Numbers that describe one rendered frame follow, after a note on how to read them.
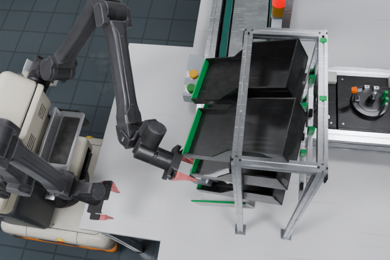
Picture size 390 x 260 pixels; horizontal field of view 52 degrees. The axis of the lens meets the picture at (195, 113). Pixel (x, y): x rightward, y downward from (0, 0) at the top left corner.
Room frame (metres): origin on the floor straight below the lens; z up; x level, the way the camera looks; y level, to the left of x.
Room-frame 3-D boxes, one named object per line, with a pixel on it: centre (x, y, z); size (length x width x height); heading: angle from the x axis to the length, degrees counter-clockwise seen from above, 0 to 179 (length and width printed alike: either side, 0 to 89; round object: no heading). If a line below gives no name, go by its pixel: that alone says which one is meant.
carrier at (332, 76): (0.68, -0.45, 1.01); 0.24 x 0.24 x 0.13; 69
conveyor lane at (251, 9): (1.04, -0.34, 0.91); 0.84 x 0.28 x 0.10; 159
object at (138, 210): (0.71, 0.07, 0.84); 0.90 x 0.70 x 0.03; 158
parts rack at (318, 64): (0.39, -0.19, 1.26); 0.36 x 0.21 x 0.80; 159
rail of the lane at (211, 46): (1.08, -0.16, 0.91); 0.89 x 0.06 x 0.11; 159
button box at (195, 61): (0.93, -0.04, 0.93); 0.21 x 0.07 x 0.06; 159
